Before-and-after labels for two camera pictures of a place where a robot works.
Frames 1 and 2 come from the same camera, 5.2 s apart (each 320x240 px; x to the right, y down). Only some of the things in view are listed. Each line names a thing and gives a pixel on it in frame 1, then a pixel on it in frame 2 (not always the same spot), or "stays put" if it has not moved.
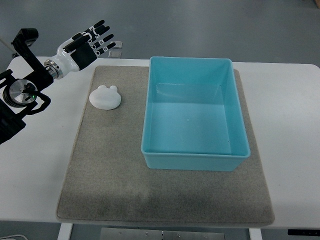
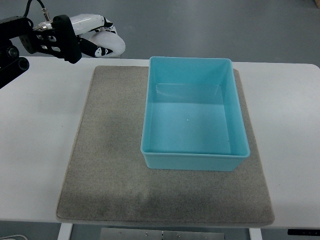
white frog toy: (105, 98) -> (110, 40)
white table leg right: (255, 234) stays put
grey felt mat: (108, 180) stays put
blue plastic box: (192, 118) stays put
